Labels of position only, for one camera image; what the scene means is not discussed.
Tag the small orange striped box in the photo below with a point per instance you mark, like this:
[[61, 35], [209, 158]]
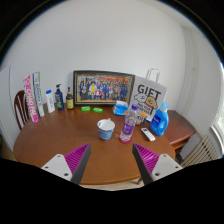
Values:
[[143, 117]]

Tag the clear water bottle purple cap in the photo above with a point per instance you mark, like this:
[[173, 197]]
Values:
[[128, 126]]

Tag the white radiator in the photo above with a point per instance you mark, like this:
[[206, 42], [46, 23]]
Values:
[[200, 151]]

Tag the white paper gift bag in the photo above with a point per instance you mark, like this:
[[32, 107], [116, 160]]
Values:
[[150, 95]]

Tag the blue detergent bottle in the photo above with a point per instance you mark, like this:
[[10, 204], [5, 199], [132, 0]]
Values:
[[159, 121]]

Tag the tall green and white box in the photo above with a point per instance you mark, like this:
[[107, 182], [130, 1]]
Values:
[[38, 95]]

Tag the tall pink box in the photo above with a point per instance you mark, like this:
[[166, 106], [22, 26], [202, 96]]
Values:
[[30, 100]]

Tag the white tall cabinet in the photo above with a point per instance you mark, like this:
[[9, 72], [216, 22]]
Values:
[[5, 100]]

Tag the wooden chair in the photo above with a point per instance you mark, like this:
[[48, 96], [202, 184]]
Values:
[[19, 106]]

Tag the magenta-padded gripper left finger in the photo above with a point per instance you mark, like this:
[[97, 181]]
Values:
[[76, 158]]

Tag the white remote control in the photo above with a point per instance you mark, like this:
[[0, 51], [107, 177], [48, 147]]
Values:
[[148, 134]]

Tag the amber pump bottle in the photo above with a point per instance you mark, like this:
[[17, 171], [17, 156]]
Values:
[[69, 101]]

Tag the framed group photo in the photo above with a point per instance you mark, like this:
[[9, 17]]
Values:
[[103, 87]]

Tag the blue and white paper cup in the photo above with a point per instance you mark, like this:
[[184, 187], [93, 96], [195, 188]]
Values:
[[106, 131]]

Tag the window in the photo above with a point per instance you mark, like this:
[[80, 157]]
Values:
[[220, 120]]

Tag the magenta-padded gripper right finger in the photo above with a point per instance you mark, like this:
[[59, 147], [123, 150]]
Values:
[[147, 158]]

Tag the white lotion bottle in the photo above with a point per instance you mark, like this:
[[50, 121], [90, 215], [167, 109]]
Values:
[[50, 102]]

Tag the dark blue pump bottle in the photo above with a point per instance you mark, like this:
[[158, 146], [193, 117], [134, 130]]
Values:
[[59, 100]]

